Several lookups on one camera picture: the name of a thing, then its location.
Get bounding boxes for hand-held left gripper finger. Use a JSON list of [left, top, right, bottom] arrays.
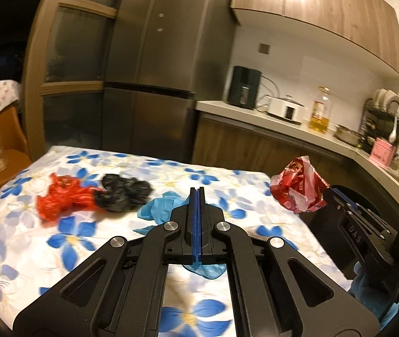
[[12, 187, 198, 337], [197, 187, 381, 337]]

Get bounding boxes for black air fryer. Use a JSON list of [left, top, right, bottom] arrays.
[[227, 65, 262, 110]]

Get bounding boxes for wooden base cabinet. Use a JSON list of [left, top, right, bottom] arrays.
[[192, 112, 351, 183]]

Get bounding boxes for orange chair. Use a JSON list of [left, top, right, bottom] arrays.
[[0, 107, 33, 202]]

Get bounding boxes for grey refrigerator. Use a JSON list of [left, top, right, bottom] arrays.
[[103, 0, 237, 164]]

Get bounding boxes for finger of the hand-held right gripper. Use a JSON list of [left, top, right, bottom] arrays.
[[322, 187, 365, 219]]

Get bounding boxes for black dish rack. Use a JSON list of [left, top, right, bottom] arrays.
[[359, 98, 399, 151]]

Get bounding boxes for blue floral tablecloth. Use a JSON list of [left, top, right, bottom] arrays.
[[0, 145, 349, 331]]

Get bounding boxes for white electric cooker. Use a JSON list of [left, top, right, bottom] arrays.
[[266, 95, 307, 124]]

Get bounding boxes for blue plastic bag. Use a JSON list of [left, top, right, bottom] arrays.
[[132, 190, 228, 279]]

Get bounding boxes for wooden wall cabinet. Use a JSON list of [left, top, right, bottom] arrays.
[[229, 0, 399, 79]]

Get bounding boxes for person's right hand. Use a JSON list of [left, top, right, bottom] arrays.
[[347, 270, 399, 327]]

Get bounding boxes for kitchen countertop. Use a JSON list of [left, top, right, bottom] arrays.
[[196, 101, 399, 204]]

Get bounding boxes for white ladle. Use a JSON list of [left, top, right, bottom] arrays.
[[388, 114, 398, 143]]

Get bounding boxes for pink box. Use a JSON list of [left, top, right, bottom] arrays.
[[370, 138, 397, 167]]

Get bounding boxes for wooden glass door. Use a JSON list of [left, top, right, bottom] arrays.
[[22, 0, 123, 155]]

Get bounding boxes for steel pot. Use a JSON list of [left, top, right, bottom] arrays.
[[333, 124, 362, 146]]

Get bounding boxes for cooking oil bottle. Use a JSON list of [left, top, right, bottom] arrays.
[[308, 86, 332, 134]]

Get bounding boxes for black plastic bag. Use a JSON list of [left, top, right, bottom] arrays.
[[94, 174, 152, 213]]

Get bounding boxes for red white printed plastic bag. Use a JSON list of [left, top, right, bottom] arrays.
[[270, 156, 330, 215]]

